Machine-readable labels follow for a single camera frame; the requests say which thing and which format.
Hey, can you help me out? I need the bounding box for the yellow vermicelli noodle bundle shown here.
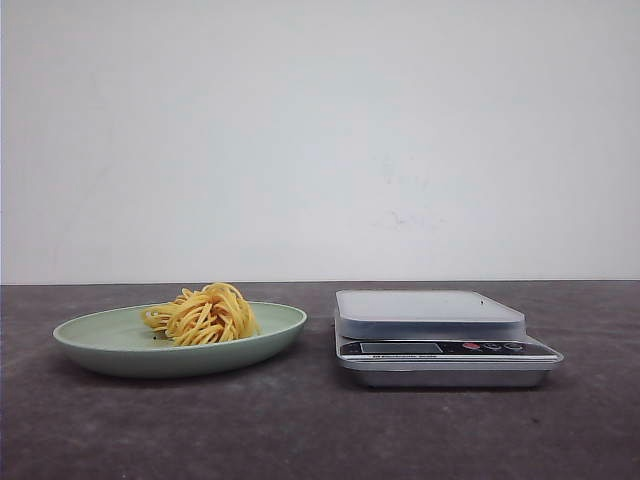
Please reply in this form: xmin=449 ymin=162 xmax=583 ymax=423
xmin=140 ymin=282 xmax=261 ymax=346

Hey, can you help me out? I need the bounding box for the silver digital kitchen scale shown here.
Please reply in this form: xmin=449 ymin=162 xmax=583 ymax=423
xmin=334 ymin=290 xmax=564 ymax=388

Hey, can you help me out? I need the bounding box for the pale green oval plate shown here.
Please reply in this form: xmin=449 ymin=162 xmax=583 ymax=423
xmin=53 ymin=301 xmax=307 ymax=379

